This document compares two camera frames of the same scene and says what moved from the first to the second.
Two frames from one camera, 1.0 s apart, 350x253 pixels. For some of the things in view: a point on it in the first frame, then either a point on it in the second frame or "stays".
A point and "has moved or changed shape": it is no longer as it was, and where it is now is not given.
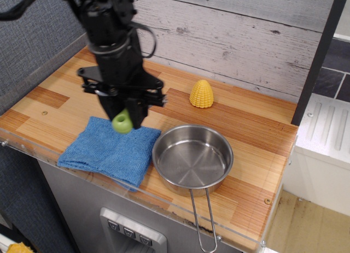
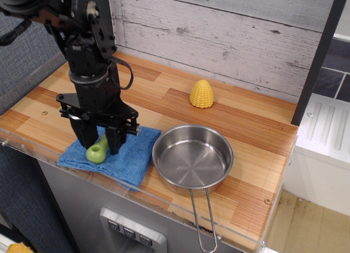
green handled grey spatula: (122, 123) has moved or changed shape
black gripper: (121, 72) to (99, 101)
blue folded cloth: (123, 157) stays
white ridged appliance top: (324, 129) stays
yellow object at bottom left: (19, 247) stays
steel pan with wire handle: (202, 154) stays
